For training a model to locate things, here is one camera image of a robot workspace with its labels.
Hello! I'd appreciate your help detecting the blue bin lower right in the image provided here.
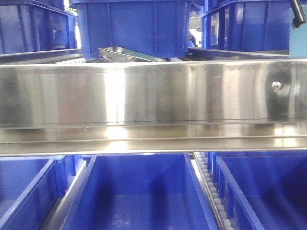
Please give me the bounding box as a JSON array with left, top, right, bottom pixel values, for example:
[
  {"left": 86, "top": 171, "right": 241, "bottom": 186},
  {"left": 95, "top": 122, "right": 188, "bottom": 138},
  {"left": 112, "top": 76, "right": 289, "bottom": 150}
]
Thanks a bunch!
[{"left": 205, "top": 151, "right": 307, "bottom": 230}]

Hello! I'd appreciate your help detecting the blue bin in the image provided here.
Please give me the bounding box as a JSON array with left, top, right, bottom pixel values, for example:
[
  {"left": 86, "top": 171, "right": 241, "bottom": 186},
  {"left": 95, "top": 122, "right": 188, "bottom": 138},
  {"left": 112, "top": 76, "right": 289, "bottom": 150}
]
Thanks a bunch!
[
  {"left": 201, "top": 0, "right": 291, "bottom": 51},
  {"left": 0, "top": 155, "right": 83, "bottom": 230},
  {"left": 0, "top": 0, "right": 77, "bottom": 54},
  {"left": 70, "top": 0, "right": 192, "bottom": 58},
  {"left": 205, "top": 151, "right": 307, "bottom": 230},
  {"left": 61, "top": 153, "right": 217, "bottom": 230}
]

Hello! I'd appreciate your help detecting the blue bin upper right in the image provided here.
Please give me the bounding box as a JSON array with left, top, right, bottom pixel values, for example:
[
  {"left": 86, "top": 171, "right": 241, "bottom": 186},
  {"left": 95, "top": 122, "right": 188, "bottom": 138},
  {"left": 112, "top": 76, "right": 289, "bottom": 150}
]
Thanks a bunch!
[{"left": 201, "top": 0, "right": 291, "bottom": 51}]

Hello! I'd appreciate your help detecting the white roller track right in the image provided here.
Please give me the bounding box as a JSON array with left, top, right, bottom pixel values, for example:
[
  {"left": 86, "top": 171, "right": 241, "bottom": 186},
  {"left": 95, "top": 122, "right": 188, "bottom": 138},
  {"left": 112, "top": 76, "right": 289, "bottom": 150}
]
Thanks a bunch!
[{"left": 192, "top": 152, "right": 234, "bottom": 230}]

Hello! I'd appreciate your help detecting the steel divider rail left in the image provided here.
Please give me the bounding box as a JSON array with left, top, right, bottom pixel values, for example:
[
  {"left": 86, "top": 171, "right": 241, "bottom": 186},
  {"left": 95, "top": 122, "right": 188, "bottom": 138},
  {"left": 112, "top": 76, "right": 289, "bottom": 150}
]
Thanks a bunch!
[{"left": 40, "top": 161, "right": 87, "bottom": 230}]

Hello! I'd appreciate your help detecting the blue bin lower left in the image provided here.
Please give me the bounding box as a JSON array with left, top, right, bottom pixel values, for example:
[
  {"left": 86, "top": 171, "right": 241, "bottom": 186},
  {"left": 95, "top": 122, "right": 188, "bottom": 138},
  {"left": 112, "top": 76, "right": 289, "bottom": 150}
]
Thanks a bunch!
[{"left": 0, "top": 155, "right": 83, "bottom": 230}]

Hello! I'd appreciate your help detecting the steel tray upper shelf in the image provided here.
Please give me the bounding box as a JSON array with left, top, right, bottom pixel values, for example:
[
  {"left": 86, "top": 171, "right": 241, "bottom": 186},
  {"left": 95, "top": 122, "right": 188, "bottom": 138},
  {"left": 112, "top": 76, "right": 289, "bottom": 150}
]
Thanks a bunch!
[{"left": 97, "top": 46, "right": 167, "bottom": 62}]

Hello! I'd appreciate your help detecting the light teal plastic bin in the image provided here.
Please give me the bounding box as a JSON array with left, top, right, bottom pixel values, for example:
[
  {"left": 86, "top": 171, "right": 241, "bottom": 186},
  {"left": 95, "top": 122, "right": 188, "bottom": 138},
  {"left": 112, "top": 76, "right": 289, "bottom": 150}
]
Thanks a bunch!
[{"left": 289, "top": 1, "right": 307, "bottom": 57}]

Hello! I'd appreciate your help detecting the stainless steel shelf front rail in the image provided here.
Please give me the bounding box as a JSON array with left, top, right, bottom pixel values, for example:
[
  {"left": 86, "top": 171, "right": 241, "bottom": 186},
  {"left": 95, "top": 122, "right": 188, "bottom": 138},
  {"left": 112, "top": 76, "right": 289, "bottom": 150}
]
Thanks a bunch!
[{"left": 0, "top": 59, "right": 307, "bottom": 156}]

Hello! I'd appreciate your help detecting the blue bin upper left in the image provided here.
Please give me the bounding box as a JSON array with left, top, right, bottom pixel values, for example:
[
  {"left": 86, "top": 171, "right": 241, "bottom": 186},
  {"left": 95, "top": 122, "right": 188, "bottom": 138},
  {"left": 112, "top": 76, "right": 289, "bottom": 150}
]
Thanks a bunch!
[{"left": 0, "top": 0, "right": 77, "bottom": 54}]

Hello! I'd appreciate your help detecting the blue bin upper centre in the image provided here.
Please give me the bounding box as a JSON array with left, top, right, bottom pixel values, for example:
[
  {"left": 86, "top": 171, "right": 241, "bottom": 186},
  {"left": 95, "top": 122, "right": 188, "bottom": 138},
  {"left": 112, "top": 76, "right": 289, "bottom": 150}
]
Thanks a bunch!
[{"left": 70, "top": 0, "right": 192, "bottom": 58}]

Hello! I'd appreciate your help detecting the rail screw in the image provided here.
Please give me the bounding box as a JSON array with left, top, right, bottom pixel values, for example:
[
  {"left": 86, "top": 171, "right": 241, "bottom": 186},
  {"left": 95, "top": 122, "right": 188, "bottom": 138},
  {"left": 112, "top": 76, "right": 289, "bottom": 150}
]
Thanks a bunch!
[{"left": 271, "top": 81, "right": 282, "bottom": 91}]

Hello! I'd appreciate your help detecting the blue bin lower centre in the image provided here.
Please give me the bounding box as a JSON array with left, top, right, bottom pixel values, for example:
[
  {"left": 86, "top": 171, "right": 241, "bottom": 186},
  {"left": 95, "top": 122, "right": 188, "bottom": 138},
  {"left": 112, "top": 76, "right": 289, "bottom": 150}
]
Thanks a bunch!
[{"left": 61, "top": 153, "right": 217, "bottom": 230}]

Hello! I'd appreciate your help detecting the black handle upper right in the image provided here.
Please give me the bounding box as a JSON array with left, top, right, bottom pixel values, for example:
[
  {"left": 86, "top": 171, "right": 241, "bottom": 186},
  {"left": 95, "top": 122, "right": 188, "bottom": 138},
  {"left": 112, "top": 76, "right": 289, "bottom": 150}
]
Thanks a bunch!
[{"left": 290, "top": 0, "right": 307, "bottom": 28}]

